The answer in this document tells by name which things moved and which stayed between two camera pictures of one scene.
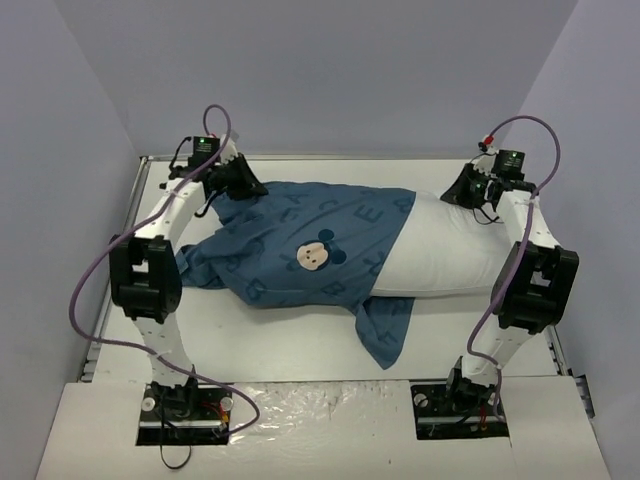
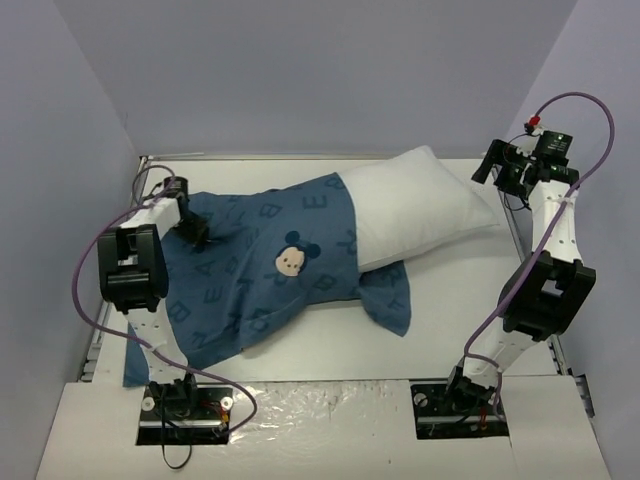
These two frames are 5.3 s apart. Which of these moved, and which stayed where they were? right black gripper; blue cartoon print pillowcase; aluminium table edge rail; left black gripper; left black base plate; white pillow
Moved: white pillow; right black gripper; blue cartoon print pillowcase; left black gripper
Stayed: left black base plate; aluminium table edge rail
